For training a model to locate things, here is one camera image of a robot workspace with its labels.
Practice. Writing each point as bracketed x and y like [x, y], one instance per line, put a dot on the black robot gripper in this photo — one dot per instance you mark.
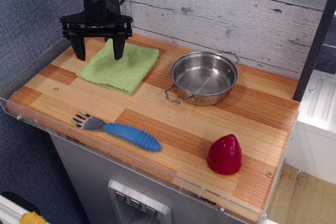
[96, 21]

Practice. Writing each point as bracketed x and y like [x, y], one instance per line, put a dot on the blue handled metal fork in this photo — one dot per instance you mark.
[137, 137]

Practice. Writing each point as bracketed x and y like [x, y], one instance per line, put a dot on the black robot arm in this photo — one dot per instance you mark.
[100, 18]

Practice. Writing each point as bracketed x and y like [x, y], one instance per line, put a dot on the stainless steel pot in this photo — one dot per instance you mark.
[203, 78]

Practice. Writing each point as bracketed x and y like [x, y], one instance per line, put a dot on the green folded cloth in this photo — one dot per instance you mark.
[123, 75]

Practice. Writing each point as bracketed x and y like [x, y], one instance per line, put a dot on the clear acrylic table guard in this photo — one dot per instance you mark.
[260, 112]

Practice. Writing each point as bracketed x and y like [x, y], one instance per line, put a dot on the grey toy fridge cabinet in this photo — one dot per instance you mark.
[90, 173]

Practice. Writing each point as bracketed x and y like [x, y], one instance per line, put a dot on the silver dispenser button panel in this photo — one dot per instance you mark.
[137, 204]

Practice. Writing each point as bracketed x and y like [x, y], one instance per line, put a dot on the red plastic strawberry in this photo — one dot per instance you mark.
[225, 155]

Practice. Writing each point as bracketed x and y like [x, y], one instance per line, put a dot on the white toy sink counter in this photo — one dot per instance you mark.
[311, 145]

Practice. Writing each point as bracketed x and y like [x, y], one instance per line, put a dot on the black vertical post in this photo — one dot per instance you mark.
[313, 54]

